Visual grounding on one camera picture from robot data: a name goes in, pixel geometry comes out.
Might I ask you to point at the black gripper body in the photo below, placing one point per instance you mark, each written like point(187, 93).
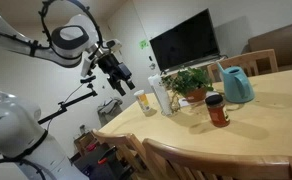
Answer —
point(111, 68)

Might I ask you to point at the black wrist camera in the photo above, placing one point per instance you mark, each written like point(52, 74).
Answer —
point(125, 71)

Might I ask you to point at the black external camera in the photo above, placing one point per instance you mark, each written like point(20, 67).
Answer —
point(88, 79)

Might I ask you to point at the teal plastic watering can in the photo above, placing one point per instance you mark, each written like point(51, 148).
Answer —
point(237, 88)

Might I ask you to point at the brown armchair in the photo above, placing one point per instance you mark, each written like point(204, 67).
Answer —
point(279, 43)

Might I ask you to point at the green plant in terracotta pot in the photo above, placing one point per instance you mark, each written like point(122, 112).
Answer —
point(189, 81)

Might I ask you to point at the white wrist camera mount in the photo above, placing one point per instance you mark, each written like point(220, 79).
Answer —
point(87, 66)

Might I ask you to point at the green sticky note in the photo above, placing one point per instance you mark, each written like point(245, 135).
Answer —
point(143, 44)

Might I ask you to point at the black case with red latches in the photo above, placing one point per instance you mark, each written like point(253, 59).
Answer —
point(99, 170)

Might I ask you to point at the glass jar with red sauce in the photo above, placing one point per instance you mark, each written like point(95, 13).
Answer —
point(218, 116)

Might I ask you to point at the white labelled plastic cup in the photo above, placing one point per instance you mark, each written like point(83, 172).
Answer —
point(142, 101)

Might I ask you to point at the grey crumpled cloth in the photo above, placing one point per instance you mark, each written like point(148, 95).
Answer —
point(109, 108)

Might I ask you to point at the white paper under pot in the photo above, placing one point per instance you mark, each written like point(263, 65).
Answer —
point(183, 102)

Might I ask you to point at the light wooden dining chair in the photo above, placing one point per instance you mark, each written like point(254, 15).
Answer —
point(219, 161)
point(249, 56)
point(126, 140)

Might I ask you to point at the small wooden crate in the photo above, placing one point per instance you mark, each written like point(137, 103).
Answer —
point(84, 141)

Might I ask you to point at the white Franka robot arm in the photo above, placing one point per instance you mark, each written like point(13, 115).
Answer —
point(12, 126)

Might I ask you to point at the black flat screen television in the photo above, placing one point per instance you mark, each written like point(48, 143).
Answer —
point(186, 40)

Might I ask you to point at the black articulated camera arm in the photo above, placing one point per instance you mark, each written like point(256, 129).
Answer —
point(69, 105)

